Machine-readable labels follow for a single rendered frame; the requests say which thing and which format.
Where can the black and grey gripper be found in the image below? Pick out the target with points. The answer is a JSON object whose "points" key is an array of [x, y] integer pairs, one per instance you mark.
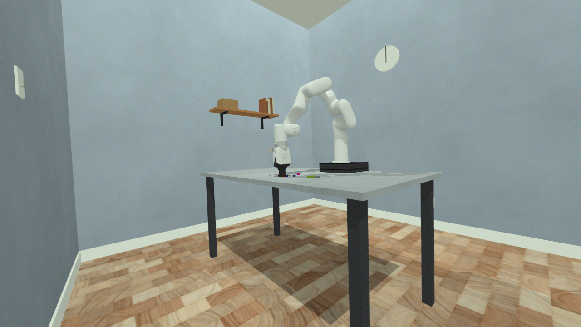
{"points": [[281, 159]]}

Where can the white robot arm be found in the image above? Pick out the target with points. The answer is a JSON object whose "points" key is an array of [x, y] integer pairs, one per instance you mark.
{"points": [[322, 88]]}

